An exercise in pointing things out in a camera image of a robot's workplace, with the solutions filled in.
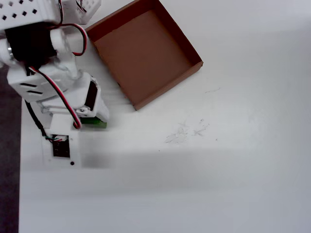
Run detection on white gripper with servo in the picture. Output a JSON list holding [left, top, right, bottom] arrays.
[[39, 69, 110, 122]]

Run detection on green cube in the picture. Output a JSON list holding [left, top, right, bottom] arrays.
[[79, 116, 108, 130]]

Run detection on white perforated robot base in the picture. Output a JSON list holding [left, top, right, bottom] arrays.
[[60, 0, 102, 25]]

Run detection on brown cardboard box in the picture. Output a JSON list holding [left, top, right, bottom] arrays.
[[84, 0, 204, 112]]

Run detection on red black white servo cable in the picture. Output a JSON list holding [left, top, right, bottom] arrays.
[[28, 66, 83, 130], [47, 0, 88, 57]]

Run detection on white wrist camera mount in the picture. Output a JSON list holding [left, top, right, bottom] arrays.
[[41, 113, 83, 169]]

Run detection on black camera cable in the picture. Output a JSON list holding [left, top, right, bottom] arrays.
[[23, 100, 53, 141]]

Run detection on red black base wires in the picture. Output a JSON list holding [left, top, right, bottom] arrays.
[[75, 0, 87, 13]]

